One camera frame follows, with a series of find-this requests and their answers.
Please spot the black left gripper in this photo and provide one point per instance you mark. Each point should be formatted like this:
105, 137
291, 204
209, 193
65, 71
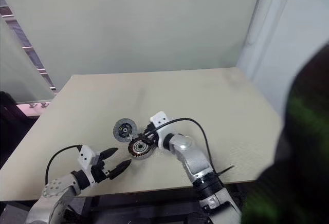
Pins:
99, 172

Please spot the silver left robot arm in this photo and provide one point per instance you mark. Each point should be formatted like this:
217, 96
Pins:
59, 186

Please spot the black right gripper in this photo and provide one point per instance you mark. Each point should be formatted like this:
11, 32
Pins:
152, 135

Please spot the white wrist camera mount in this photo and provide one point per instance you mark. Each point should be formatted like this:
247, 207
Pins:
86, 154
160, 118

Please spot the metal partition rail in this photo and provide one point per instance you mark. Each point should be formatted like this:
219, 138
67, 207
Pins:
42, 71

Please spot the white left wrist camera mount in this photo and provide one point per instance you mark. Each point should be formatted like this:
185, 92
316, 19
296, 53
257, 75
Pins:
86, 154

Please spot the round grey motor housing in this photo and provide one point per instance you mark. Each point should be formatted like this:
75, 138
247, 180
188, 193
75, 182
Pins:
135, 152

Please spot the small metal glass clamp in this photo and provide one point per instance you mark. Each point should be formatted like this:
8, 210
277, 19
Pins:
32, 105
44, 104

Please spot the frosted glass partition panel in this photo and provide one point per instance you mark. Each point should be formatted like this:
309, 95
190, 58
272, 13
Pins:
15, 80

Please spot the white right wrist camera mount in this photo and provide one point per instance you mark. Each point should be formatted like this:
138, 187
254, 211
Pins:
160, 118

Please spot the round grey motor lid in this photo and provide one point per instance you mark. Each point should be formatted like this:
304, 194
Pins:
122, 129

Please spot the dark bulky object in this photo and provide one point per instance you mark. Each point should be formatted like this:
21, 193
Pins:
10, 121

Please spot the black table frame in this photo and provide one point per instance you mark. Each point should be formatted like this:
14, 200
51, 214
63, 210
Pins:
128, 211

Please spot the dark blurred rounded shape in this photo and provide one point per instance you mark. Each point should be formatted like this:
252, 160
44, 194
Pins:
303, 144

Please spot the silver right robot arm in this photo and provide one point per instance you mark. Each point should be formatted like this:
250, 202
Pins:
195, 162

